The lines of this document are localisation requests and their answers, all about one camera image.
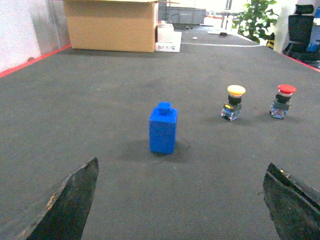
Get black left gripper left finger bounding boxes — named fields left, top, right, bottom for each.
left=0, top=156, right=100, bottom=240

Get white flat box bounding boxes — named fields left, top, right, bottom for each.
left=155, top=23, right=182, bottom=53

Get red mushroom push button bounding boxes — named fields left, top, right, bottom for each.
left=269, top=84, right=297, bottom=120

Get black office chair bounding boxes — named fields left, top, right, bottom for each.
left=282, top=4, right=318, bottom=61

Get yellow mushroom push button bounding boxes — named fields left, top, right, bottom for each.
left=221, top=85, right=246, bottom=122

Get blue block part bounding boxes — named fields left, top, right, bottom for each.
left=148, top=102, right=178, bottom=155

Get dark grey crate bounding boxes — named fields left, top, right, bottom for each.
left=158, top=6, right=207, bottom=25

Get red conveyor side rail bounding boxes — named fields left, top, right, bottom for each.
left=0, top=44, right=72, bottom=78

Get green potted plant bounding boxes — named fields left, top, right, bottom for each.
left=232, top=0, right=279, bottom=43

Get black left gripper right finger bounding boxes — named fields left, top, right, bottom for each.
left=263, top=162, right=320, bottom=240

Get brown cardboard box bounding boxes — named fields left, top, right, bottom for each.
left=63, top=0, right=158, bottom=53

